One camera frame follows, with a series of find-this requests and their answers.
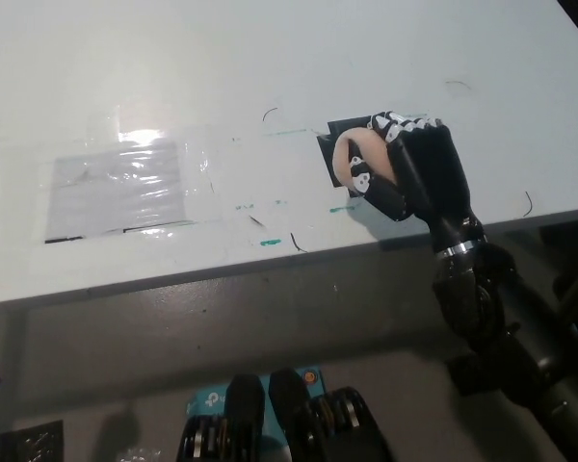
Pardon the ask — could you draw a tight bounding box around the pink dumpling toy smiling face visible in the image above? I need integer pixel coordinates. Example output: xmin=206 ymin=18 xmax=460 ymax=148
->
xmin=330 ymin=127 xmax=397 ymax=192

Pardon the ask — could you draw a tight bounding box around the taped clear plastic sheet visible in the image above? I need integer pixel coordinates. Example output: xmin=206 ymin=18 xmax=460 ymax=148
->
xmin=42 ymin=141 xmax=197 ymax=245

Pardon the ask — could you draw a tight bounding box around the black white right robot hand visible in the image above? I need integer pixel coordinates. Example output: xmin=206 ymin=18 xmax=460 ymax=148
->
xmin=348 ymin=111 xmax=486 ymax=255

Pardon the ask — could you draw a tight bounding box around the black square mask patch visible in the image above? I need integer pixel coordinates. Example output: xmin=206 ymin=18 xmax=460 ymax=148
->
xmin=317 ymin=115 xmax=376 ymax=197

